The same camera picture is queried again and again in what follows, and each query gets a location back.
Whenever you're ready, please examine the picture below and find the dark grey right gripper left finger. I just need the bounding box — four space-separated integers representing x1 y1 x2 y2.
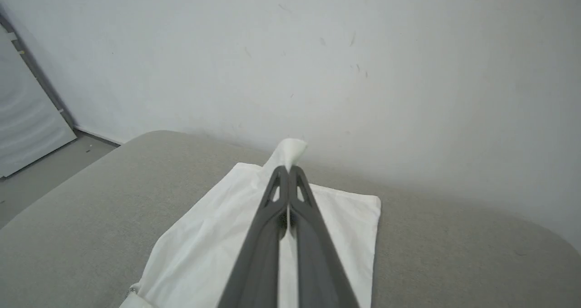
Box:
218 166 290 308

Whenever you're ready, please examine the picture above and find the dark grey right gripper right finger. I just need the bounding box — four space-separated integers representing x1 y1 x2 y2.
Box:
289 166 360 308

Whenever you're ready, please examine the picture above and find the white t-shirt with grey stitching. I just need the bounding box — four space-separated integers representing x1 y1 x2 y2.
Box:
119 138 382 308

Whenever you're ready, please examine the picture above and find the grey fabric sofa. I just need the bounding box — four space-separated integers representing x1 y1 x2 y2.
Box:
0 130 581 308

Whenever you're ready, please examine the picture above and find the white flat panel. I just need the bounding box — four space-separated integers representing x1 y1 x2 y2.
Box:
0 24 77 178

